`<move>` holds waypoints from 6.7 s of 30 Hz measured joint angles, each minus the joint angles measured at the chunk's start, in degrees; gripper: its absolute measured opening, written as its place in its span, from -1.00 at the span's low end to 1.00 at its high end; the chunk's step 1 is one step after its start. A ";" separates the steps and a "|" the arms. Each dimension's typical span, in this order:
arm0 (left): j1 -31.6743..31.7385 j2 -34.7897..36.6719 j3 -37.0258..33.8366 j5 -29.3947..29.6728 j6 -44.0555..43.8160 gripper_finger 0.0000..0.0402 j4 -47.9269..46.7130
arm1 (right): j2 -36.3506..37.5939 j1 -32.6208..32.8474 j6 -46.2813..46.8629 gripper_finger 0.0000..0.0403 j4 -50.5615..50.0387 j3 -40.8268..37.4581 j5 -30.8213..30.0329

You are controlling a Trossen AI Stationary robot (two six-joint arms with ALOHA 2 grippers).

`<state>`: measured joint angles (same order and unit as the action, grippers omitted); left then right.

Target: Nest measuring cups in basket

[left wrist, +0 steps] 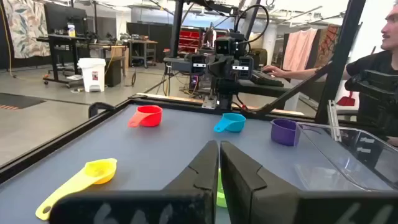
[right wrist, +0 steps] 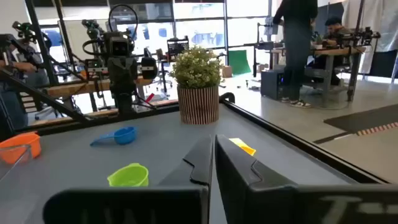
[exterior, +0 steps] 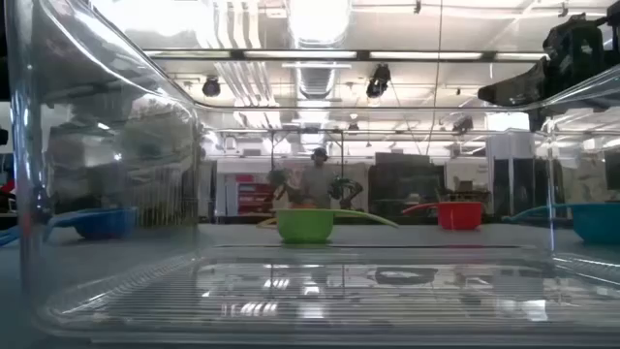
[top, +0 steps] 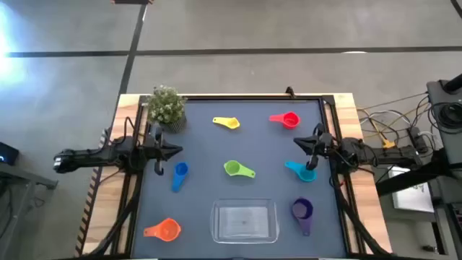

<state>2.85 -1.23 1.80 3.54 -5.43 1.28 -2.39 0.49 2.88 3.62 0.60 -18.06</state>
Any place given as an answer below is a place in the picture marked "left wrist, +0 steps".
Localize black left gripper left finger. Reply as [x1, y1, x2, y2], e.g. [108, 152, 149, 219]
[49, 139, 220, 224]

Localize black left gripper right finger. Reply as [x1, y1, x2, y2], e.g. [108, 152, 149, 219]
[220, 141, 398, 224]

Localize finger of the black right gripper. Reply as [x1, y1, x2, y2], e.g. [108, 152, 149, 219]
[223, 55, 239, 80]
[207, 55, 224, 80]

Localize green measuring cup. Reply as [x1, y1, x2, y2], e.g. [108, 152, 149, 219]
[216, 169, 228, 208]

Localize teal measuring cup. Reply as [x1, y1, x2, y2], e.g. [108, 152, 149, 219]
[213, 113, 247, 134]

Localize red measuring cup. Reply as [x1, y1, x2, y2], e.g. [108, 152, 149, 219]
[127, 105, 164, 129]

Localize yellow measuring cup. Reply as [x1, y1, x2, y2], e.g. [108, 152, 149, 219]
[35, 157, 118, 222]

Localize purple measuring cup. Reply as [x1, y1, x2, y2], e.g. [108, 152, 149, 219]
[270, 118, 302, 147]

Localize clear plastic basket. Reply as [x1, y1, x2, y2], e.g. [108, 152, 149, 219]
[294, 121, 398, 191]

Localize red storage bins shelf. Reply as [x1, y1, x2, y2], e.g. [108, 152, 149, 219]
[178, 29, 203, 54]

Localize black keyboard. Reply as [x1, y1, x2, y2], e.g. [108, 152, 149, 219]
[251, 69, 285, 88]

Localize wooden workbench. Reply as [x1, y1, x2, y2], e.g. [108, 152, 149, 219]
[128, 39, 159, 68]

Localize pink hanging cloth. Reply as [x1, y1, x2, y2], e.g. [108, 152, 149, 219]
[282, 27, 318, 72]

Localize orange patterned hanging cloth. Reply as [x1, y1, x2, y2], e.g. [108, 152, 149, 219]
[313, 24, 342, 69]

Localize white plastic bin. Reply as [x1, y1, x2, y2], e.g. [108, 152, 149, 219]
[76, 57, 107, 93]

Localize black table clamp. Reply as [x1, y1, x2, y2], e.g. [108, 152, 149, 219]
[88, 101, 116, 119]

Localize red dustpan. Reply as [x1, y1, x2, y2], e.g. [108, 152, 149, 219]
[336, 91, 357, 108]

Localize person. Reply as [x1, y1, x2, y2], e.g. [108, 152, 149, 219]
[262, 2, 398, 147]

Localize black rolling cart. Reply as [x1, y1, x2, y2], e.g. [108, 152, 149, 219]
[36, 34, 91, 89]

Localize black monitor screen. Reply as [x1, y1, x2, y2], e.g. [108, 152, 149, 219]
[43, 2, 88, 35]

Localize leaf patterned hanging cloth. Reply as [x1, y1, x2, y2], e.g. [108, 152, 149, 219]
[2, 0, 51, 60]

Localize black floor mat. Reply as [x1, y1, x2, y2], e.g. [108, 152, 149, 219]
[0, 92, 47, 111]

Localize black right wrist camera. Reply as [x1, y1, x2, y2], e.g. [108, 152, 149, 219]
[214, 36, 236, 57]

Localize black background frame post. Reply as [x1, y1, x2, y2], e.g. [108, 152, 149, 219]
[169, 0, 185, 59]

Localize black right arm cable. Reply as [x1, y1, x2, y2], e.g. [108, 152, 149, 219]
[233, 4, 270, 45]

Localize black metal table frame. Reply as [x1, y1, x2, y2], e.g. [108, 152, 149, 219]
[0, 0, 368, 185]

